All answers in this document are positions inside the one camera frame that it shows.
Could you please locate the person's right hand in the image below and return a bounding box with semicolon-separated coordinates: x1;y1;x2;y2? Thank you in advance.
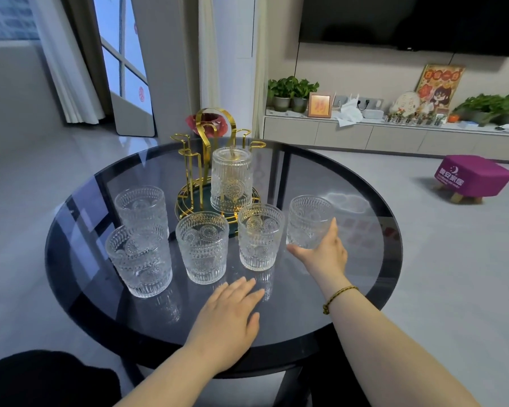
286;217;348;293

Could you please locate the person's left hand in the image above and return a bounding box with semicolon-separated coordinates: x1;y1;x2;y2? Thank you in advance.
184;276;266;376

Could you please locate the clear embossed drinking glass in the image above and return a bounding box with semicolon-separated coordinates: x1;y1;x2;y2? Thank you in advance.
175;211;230;285
114;185;170;233
105;224;174;299
286;195;336;250
210;146;254;213
237;203;286;272

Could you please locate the gold metal cup rack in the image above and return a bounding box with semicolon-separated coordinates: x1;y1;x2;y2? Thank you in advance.
169;107;267;236

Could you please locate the person's right forearm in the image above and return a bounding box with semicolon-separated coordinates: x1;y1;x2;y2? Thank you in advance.
322;273;482;407

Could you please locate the round dark glass table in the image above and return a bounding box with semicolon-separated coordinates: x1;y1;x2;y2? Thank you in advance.
44;137;404;407

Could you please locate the beige low media cabinet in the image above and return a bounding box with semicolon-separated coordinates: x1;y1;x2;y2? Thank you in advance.
262;110;509;162

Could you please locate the crumpled white tissue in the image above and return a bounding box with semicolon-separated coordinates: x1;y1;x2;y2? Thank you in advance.
333;99;365;128

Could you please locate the small orange framed picture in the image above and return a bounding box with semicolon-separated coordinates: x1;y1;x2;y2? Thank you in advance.
308;92;333;119

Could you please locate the white router with antennas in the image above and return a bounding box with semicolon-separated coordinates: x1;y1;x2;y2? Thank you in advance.
346;93;370;111

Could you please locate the row of small potted plants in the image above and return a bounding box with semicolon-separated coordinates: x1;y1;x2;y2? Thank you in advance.
383;110;448;127

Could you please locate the purple upholstered stool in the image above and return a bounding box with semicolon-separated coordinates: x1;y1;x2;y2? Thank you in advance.
434;154;509;205

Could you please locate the round white decorated plaque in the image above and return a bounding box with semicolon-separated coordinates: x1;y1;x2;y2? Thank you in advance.
390;90;423;115

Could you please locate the black bin with red bag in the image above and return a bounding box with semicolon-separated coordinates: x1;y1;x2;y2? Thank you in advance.
185;112;230;138

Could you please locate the cream tied curtain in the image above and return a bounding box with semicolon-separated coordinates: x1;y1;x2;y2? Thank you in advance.
198;0;221;113
252;0;270;138

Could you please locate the colourful cartoon poster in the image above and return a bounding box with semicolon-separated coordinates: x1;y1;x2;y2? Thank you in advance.
415;64;467;110

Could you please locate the white standing air conditioner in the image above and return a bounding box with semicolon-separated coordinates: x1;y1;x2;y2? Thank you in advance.
212;0;257;140

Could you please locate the large leafy green plant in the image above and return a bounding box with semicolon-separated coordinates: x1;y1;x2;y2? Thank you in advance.
451;93;509;127

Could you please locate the standing floor mirror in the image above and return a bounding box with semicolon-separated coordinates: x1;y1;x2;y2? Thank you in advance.
92;0;157;138

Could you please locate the white window curtain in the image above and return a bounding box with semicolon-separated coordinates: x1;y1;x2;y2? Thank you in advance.
27;0;107;125

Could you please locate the brown window curtain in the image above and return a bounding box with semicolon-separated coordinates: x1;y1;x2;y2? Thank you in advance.
59;0;115;119

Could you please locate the large window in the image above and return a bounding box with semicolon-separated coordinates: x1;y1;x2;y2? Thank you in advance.
0;0;41;43

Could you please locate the braided yellow-black bracelet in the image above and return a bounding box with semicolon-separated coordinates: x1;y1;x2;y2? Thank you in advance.
322;285;360;315

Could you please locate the grey wall outlet strip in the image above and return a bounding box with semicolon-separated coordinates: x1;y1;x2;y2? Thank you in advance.
333;95;385;110

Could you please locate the black wall television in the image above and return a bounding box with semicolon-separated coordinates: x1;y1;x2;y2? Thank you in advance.
299;0;509;59

